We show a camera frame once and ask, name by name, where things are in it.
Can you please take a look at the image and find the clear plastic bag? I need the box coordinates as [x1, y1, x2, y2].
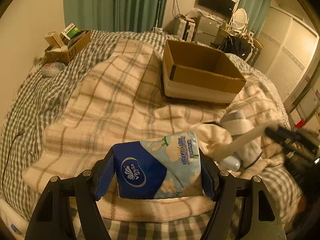
[41, 62, 66, 77]

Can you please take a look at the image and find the white ribbed suitcase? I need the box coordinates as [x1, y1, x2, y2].
[173, 17, 196, 42]

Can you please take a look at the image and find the green curtain left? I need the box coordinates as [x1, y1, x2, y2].
[63, 0, 167, 33]

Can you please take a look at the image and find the silver mini fridge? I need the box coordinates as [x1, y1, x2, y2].
[193, 16, 220, 46]

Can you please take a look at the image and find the white grey insulated bottle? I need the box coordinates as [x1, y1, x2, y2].
[217, 109, 266, 172]

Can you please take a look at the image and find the green gingham bed cover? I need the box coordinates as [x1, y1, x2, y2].
[1, 30, 289, 231]

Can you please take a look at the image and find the black bag on chair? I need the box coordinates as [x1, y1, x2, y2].
[210, 35, 254, 61]

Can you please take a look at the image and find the cream plaid blanket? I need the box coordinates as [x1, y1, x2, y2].
[22, 39, 289, 223]

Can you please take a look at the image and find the black wall television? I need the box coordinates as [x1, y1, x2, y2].
[198, 0, 235, 18]

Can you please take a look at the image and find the green white book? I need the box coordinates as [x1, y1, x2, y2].
[61, 23, 82, 40]

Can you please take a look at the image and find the open brown cardboard box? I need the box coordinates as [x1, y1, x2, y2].
[162, 40, 246, 107]

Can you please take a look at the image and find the green curtain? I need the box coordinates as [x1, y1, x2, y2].
[238, 0, 272, 38]
[63, 0, 167, 33]

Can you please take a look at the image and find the cardboard box with clutter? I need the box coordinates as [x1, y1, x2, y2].
[44, 30, 91, 65]

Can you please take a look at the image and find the white oval vanity mirror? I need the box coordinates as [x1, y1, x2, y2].
[229, 8, 248, 31]

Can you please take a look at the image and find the green curtain right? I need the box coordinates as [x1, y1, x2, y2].
[238, 0, 272, 38]

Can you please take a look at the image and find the white sliding wardrobe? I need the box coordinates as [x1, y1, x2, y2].
[254, 7, 319, 101]

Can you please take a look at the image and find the blue Vinda tissue pack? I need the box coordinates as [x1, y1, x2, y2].
[113, 131, 202, 199]

